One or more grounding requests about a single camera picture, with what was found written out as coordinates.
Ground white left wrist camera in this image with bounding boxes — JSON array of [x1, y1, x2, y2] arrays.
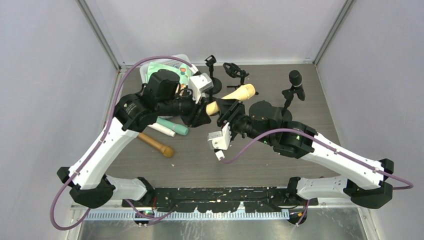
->
[[188, 71, 214, 104]]

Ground beige microphone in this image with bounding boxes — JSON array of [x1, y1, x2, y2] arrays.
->
[[205, 83, 256, 116]]

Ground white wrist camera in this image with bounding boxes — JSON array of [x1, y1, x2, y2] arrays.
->
[[188, 71, 214, 104], [207, 122, 231, 161]]

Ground brown microphone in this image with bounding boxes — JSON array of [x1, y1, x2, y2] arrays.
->
[[137, 133, 175, 158]]

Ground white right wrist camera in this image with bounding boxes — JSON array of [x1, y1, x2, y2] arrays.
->
[[207, 122, 231, 161]]

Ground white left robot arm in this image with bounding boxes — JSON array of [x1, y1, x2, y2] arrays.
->
[[57, 70, 213, 209]]

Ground black round-base stand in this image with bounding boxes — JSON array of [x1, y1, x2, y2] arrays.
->
[[279, 86, 297, 122], [204, 54, 222, 96]]

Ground black tripod shock-mount stand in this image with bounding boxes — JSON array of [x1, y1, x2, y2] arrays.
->
[[223, 62, 259, 96]]

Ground black microphone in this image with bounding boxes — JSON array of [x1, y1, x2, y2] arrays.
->
[[289, 70, 306, 101]]

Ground green cartoon print cloth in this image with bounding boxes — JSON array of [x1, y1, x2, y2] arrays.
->
[[140, 62, 192, 90]]

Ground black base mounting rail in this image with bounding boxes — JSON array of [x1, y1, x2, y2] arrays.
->
[[130, 186, 307, 213]]

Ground white plastic basket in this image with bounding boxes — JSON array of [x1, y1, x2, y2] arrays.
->
[[139, 53, 200, 120]]

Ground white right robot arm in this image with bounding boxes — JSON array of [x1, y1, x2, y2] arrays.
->
[[206, 99, 394, 209]]

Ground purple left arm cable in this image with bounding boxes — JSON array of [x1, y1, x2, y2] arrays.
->
[[49, 55, 196, 232]]

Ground mint green microphone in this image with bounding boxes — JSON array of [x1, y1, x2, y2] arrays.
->
[[156, 117, 189, 136]]

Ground white microphone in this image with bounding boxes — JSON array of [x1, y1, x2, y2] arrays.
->
[[148, 123, 176, 137]]

